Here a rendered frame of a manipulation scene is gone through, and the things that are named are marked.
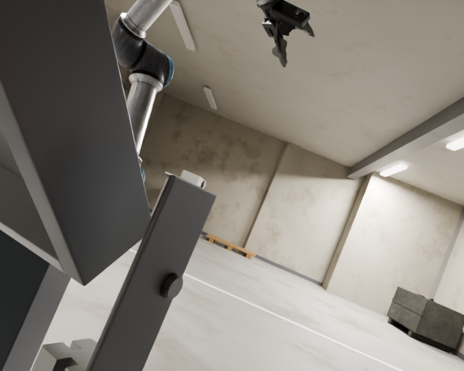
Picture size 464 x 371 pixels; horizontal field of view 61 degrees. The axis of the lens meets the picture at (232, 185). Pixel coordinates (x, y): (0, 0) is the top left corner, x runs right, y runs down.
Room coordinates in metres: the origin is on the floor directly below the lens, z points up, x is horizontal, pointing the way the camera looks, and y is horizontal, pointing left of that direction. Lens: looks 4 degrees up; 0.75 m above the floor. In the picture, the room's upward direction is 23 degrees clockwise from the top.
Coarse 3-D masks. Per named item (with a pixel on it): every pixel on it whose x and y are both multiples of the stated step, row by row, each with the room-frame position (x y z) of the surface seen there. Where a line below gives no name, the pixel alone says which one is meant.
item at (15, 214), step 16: (0, 176) 0.33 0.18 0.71; (16, 176) 0.32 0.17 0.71; (0, 192) 0.31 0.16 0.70; (16, 192) 0.31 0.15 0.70; (0, 208) 0.29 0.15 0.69; (16, 208) 0.29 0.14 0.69; (32, 208) 0.29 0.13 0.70; (0, 224) 0.28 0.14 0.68; (16, 224) 0.28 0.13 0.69; (32, 224) 0.28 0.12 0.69; (16, 240) 0.28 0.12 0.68; (32, 240) 0.26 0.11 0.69; (48, 240) 0.26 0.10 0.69; (48, 256) 0.26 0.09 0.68; (64, 272) 0.26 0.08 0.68
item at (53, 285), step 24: (0, 240) 1.08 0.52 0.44; (0, 264) 1.08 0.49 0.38; (24, 264) 1.07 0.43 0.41; (48, 264) 1.07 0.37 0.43; (0, 288) 1.08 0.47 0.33; (24, 288) 1.07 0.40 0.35; (48, 288) 1.12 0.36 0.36; (0, 312) 1.07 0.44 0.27; (24, 312) 1.07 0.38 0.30; (48, 312) 1.19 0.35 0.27; (0, 336) 1.07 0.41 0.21; (24, 336) 1.11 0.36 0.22; (0, 360) 1.07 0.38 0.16; (24, 360) 1.18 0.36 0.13
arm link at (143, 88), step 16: (144, 48) 1.26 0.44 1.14; (144, 64) 1.28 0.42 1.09; (160, 64) 1.30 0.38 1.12; (144, 80) 1.28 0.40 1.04; (160, 80) 1.31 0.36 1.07; (128, 96) 1.29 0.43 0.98; (144, 96) 1.28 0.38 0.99; (128, 112) 1.26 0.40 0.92; (144, 112) 1.28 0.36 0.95; (144, 128) 1.29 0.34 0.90; (144, 176) 1.27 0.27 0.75
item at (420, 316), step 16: (400, 288) 7.31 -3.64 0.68; (400, 304) 7.12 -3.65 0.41; (416, 304) 6.70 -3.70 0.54; (432, 304) 6.48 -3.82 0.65; (400, 320) 6.96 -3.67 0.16; (416, 320) 6.55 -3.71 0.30; (432, 320) 6.49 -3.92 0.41; (448, 320) 6.51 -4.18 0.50; (416, 336) 6.58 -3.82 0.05; (432, 336) 6.50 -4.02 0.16; (448, 336) 6.52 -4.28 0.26; (448, 352) 6.63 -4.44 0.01
